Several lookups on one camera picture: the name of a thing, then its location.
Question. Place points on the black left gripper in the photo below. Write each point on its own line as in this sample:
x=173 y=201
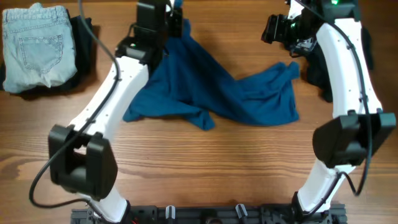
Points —
x=175 y=17

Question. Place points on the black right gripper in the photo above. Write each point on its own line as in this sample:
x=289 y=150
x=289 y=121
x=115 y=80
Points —
x=270 y=30

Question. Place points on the blue polo shirt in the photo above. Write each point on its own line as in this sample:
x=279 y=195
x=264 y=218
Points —
x=191 y=84

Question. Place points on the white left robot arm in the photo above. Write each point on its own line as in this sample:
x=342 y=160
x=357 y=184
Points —
x=81 y=159

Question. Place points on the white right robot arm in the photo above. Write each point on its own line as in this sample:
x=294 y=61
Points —
x=359 y=125

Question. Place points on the crumpled black shirt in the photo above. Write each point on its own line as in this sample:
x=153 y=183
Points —
x=317 y=73

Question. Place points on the folded black garment under jeans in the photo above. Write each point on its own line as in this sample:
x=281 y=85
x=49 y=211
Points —
x=83 y=45

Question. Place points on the folded light blue jeans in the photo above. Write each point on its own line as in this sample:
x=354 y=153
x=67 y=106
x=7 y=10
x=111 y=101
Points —
x=38 y=47

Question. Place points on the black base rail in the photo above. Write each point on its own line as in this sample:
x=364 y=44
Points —
x=265 y=214

